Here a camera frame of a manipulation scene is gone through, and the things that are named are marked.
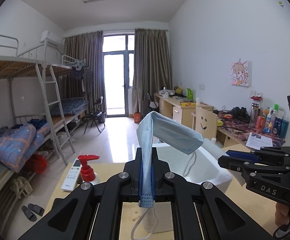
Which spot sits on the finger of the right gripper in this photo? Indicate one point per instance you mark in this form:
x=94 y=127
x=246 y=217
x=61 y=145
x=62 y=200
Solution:
x=254 y=169
x=265 y=155

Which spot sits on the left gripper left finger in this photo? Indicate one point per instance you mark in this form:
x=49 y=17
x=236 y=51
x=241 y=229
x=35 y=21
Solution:
x=90 y=211

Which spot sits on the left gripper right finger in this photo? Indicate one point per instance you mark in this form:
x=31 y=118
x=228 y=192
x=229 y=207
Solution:
x=200 y=213

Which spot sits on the blue surgical mask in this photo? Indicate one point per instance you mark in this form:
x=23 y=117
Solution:
x=157 y=132

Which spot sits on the person right hand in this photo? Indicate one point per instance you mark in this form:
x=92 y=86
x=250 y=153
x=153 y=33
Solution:
x=281 y=214

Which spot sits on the printed paper sheet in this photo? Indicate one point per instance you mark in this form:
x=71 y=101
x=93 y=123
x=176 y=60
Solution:
x=256 y=141

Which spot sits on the white foam box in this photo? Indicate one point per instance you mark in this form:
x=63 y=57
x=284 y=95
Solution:
x=198 y=167

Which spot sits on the wooden side desk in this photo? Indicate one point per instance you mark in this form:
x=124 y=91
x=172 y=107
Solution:
x=230 y=131

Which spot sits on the white lotion pump bottle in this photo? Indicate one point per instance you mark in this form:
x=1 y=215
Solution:
x=86 y=171

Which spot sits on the white remote control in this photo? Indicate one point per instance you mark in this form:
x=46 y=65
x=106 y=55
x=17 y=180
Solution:
x=72 y=176

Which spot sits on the wooden smiley chair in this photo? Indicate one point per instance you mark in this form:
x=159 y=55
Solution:
x=206 y=123

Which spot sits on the tall clear water bottle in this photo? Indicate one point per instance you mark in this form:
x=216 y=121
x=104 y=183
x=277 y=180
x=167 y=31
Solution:
x=254 y=113

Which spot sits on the black headphones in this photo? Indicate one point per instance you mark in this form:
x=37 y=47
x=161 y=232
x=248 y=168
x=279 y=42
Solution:
x=240 y=114

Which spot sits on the black slippers pair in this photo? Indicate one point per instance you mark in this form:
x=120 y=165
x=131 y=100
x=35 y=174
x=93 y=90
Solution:
x=31 y=211

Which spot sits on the wooden drawer desk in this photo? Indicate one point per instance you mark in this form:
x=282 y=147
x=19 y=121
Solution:
x=174 y=109

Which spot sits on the black folding chair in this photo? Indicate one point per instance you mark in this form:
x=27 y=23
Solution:
x=95 y=114

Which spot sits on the blue plaid quilt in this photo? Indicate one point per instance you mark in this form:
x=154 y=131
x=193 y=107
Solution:
x=20 y=142

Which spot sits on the brown right curtain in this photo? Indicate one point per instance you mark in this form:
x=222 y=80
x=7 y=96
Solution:
x=152 y=69

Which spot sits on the brown curtain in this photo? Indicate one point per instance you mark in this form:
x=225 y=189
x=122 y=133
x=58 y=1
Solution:
x=88 y=82
x=152 y=69

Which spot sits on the metal bunk bed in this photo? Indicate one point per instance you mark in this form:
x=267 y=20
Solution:
x=47 y=63

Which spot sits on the brown left curtain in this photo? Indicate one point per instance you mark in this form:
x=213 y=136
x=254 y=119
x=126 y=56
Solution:
x=88 y=82

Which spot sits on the white air conditioner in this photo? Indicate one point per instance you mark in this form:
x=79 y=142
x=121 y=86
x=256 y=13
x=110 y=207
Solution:
x=50 y=37

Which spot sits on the anime wall picture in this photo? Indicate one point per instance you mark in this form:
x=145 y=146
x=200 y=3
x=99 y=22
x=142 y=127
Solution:
x=240 y=75

